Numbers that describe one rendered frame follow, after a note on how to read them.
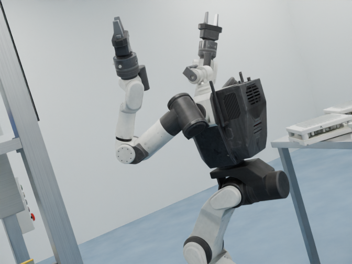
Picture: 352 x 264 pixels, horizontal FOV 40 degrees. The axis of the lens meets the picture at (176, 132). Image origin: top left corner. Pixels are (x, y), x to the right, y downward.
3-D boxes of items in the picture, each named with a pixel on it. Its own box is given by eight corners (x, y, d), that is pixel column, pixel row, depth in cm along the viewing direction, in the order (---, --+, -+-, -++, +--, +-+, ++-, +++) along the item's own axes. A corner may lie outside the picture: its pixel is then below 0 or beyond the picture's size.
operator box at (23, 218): (28, 225, 238) (11, 176, 236) (35, 229, 223) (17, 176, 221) (15, 230, 235) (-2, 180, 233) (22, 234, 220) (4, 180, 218)
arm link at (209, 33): (226, 27, 228) (223, 52, 228) (216, 29, 236) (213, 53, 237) (203, 22, 222) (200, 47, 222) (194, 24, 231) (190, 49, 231)
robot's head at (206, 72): (216, 84, 202) (210, 63, 201) (205, 87, 193) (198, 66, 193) (203, 87, 206) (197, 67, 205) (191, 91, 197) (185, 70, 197)
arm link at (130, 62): (104, 43, 168) (111, 74, 173) (131, 38, 167) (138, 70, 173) (108, 32, 179) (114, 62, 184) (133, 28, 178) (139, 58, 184)
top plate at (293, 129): (333, 117, 236) (332, 112, 236) (354, 119, 212) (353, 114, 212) (286, 131, 236) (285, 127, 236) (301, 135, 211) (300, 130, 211)
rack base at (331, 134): (336, 126, 237) (334, 122, 237) (357, 130, 212) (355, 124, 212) (288, 141, 236) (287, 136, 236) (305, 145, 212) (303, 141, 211)
